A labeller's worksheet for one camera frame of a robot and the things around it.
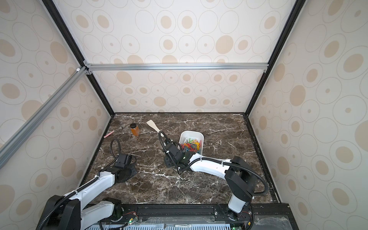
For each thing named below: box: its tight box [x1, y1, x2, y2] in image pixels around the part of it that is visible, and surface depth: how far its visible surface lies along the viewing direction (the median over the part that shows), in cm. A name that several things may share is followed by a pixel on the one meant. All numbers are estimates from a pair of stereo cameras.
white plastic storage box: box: [177, 130, 205, 155], surface depth 102 cm
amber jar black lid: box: [129, 122, 140, 137], surface depth 102 cm
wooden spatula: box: [146, 119, 167, 138], surface depth 115 cm
